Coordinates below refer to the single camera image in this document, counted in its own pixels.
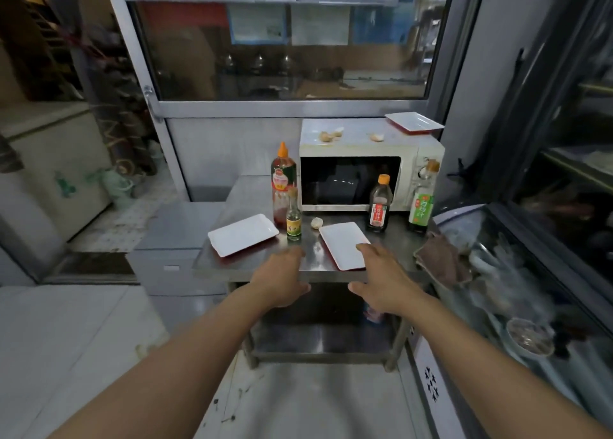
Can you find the wooden worktable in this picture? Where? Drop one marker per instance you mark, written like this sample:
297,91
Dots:
359,90

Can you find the plain white paper notice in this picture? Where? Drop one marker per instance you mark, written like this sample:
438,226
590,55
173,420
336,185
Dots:
320,24

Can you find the glass display fridge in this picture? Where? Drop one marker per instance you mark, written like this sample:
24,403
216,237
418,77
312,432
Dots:
550,261

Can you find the person's left forearm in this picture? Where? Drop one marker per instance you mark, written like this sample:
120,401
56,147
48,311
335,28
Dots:
158,371

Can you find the clear bottle green label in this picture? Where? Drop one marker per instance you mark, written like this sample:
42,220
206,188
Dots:
422,204

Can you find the person's left hand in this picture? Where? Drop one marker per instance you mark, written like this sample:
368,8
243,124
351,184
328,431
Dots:
280,280

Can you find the small green glass bottle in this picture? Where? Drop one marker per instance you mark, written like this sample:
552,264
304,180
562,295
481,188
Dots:
293,223

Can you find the bowl of chopped meat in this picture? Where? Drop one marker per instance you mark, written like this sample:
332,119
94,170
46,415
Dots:
530,337

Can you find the dark swirl patterned curtain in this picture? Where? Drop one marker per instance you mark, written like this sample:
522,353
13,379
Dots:
115,108

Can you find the brown cleaning cloth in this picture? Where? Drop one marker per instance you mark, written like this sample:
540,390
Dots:
443,261

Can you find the blue bordered paper notice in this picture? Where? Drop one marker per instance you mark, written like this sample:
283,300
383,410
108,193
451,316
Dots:
257,24

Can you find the dark sauce bottle orange cap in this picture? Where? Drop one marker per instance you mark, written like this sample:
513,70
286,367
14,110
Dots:
379,209

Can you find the white rectangular plate orange print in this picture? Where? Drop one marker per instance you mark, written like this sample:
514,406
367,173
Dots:
414,121
342,244

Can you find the person's right hand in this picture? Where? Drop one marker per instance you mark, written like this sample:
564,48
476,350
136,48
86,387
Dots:
388,285

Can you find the plain white rectangular plate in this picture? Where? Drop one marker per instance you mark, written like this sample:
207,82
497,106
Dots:
242,235

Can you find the red sauce bottle orange cap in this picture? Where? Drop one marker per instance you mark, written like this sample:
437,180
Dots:
282,180

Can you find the white chest freezer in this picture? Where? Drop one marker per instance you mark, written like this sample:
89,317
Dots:
52,175

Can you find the pale green plastic basket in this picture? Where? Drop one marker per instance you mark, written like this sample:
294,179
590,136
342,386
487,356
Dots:
117,187

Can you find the person's right forearm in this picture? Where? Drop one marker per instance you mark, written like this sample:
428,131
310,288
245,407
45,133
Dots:
503,381

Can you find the stainless steel table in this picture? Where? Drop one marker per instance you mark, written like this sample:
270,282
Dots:
249,194

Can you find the white microwave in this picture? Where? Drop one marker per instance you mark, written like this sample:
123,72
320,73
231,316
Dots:
412,151

